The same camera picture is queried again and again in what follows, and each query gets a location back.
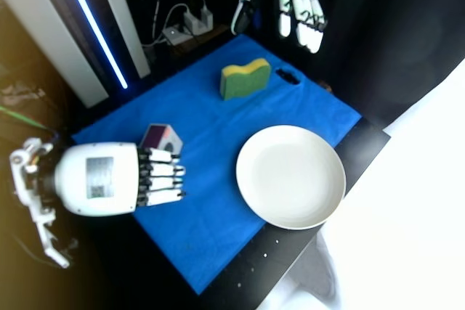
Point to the purple white box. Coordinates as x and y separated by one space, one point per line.
156 134

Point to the yellow green sponge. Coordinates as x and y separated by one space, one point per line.
243 81

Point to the white round plate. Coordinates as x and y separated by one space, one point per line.
290 179

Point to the white power strip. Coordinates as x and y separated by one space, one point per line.
198 21

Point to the small white square adapter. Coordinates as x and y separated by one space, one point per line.
174 34

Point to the blue fabric bag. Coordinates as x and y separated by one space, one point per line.
218 117

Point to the blue LED light strip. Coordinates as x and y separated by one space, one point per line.
94 27

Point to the wide white panel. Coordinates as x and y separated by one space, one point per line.
43 34

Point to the narrow white panel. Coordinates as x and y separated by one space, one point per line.
123 23

